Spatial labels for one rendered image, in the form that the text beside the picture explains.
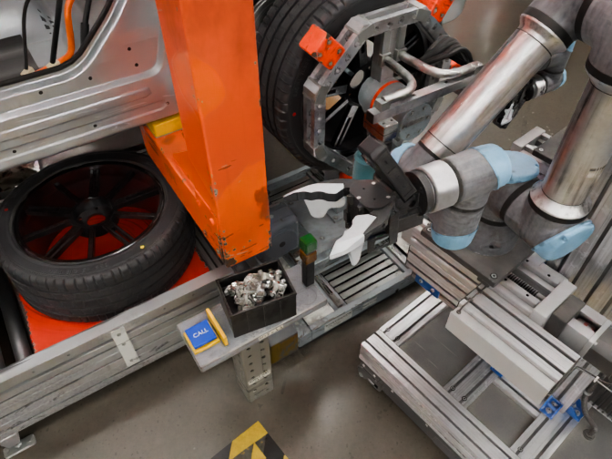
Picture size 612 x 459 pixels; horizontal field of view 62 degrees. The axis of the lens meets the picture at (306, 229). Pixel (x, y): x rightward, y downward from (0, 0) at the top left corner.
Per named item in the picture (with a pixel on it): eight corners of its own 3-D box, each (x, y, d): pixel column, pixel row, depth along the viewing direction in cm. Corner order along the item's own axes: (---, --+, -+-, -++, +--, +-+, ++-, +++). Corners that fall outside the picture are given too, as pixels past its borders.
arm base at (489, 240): (528, 235, 126) (542, 207, 119) (492, 266, 120) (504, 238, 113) (478, 203, 134) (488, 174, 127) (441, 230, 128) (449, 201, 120)
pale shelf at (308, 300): (298, 269, 170) (298, 263, 168) (327, 304, 160) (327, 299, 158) (178, 330, 154) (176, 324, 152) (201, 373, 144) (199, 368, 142)
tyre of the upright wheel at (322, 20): (428, 22, 197) (331, -94, 146) (473, 47, 183) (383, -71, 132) (326, 160, 214) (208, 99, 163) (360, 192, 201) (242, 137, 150)
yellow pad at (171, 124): (177, 107, 189) (175, 96, 185) (192, 126, 181) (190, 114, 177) (141, 119, 184) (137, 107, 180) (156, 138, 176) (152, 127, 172)
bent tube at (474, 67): (435, 45, 160) (442, 11, 152) (481, 72, 149) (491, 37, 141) (392, 61, 153) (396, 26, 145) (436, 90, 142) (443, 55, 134)
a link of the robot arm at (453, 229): (443, 206, 99) (456, 162, 91) (482, 245, 92) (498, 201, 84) (410, 219, 97) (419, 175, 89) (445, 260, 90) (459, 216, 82)
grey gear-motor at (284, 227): (253, 213, 236) (247, 153, 210) (302, 273, 212) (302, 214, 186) (218, 229, 229) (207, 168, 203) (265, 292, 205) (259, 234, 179)
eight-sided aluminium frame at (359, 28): (422, 132, 195) (452, -15, 156) (433, 141, 192) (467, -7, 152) (302, 184, 175) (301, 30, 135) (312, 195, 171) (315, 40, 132)
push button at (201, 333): (207, 322, 151) (206, 318, 150) (218, 340, 147) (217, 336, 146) (185, 333, 149) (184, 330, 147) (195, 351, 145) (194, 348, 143)
